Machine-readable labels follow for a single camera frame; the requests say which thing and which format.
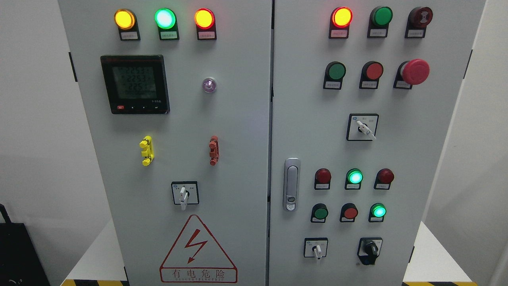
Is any dark red lamp lower left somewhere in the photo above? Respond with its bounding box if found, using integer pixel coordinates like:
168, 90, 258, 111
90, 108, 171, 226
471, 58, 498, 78
314, 168, 331, 190

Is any green lit push button lower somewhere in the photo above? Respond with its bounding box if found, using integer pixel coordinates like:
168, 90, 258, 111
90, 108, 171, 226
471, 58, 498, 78
368, 203, 387, 222

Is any grey cabinet door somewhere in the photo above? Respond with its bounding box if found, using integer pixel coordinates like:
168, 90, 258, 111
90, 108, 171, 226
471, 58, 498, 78
58, 0, 272, 286
269, 0, 485, 286

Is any red plastic terminal clip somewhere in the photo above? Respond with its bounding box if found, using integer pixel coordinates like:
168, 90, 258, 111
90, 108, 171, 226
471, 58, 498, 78
209, 135, 219, 166

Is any green lit lamp middle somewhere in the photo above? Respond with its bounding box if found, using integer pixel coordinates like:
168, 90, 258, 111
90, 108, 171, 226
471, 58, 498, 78
344, 168, 363, 190

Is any red push button lower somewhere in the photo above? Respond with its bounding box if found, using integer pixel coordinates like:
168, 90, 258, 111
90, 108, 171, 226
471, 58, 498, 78
339, 203, 358, 222

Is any red push button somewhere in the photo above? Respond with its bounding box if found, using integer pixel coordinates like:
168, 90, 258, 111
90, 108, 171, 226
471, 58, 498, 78
359, 60, 383, 89
339, 203, 358, 222

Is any small purple clear lamp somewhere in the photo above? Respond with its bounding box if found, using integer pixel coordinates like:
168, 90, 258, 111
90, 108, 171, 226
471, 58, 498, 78
202, 77, 217, 93

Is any grey right cabinet door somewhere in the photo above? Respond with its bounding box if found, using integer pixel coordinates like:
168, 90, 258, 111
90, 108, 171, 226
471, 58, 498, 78
269, 0, 485, 286

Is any dark red buzzer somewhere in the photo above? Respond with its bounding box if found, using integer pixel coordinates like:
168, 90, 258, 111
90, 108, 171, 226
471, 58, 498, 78
405, 7, 433, 39

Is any black selector switch bottom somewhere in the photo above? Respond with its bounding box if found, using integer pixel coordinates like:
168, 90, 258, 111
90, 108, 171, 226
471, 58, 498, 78
357, 237, 383, 265

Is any dark red lamp lower right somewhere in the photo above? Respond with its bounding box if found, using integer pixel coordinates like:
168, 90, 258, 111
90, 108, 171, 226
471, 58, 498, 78
374, 168, 395, 190

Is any red-orange lit lamp left door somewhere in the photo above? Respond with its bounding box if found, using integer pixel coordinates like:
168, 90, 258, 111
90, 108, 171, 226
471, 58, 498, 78
194, 8, 217, 40

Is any yellow lit indicator lamp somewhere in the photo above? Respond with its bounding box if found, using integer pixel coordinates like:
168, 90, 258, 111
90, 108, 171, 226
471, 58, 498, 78
114, 9, 141, 41

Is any green lit indicator lamp top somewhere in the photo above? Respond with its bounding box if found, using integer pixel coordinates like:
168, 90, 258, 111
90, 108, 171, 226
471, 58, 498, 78
154, 8, 179, 41

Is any grey left cabinet door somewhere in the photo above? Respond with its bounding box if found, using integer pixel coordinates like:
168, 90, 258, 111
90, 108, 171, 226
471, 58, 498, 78
58, 0, 272, 286

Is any white selector switch upper right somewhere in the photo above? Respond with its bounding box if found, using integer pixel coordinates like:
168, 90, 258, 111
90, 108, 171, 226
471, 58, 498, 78
346, 113, 379, 141

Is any red electric warning sign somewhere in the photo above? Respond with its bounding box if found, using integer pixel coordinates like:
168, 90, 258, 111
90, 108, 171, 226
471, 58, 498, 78
160, 214, 238, 284

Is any green unlit lamp top right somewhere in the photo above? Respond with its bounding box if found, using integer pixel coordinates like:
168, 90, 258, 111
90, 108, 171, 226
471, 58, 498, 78
367, 6, 393, 38

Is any white selector switch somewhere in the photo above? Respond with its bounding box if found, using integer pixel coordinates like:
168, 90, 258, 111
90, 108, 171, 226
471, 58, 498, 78
346, 113, 379, 141
304, 237, 328, 261

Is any red-orange lit lamp right door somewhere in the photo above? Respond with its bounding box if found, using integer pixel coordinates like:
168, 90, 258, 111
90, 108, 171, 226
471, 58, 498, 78
329, 6, 353, 39

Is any green push button upper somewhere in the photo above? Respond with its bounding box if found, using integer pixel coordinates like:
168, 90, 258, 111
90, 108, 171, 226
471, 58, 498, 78
323, 61, 346, 89

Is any black digital power meter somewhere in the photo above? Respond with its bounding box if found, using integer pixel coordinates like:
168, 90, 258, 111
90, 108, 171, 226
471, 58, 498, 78
100, 55, 170, 114

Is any white selector switch bottom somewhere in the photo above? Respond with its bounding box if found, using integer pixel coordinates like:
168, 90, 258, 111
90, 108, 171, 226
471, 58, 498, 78
304, 237, 328, 261

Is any yellow plastic terminal clip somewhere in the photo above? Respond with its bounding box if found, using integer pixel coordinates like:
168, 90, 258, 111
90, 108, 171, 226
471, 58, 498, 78
139, 135, 154, 166

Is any white selector switch door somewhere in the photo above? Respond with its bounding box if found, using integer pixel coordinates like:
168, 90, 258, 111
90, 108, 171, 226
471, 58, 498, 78
171, 181, 200, 211

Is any silver cabinet door handle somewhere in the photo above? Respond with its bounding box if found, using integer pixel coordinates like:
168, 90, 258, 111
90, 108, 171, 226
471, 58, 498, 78
283, 158, 301, 212

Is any red push button upper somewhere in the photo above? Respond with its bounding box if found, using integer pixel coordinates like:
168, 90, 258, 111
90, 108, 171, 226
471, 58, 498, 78
359, 60, 383, 89

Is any red emergency stop mushroom button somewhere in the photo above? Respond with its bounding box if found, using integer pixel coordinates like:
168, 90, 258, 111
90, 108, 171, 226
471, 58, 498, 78
393, 59, 430, 89

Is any dark red lamp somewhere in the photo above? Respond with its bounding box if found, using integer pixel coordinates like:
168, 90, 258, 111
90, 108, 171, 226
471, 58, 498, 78
374, 168, 395, 190
314, 168, 331, 190

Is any red-orange lit lamp door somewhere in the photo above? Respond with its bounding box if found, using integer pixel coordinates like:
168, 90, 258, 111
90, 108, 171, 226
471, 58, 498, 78
194, 8, 217, 40
329, 6, 353, 39

